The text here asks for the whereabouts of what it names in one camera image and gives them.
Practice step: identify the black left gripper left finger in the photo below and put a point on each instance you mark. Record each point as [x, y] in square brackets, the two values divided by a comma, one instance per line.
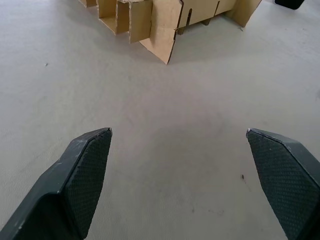
[75, 185]

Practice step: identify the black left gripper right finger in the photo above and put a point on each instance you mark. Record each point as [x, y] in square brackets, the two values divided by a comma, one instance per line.
[282, 180]

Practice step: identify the black object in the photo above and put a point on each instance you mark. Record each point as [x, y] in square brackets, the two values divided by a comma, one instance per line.
[290, 3]

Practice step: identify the brown cardboard divider structure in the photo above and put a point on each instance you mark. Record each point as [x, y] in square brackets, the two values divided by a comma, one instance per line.
[160, 22]

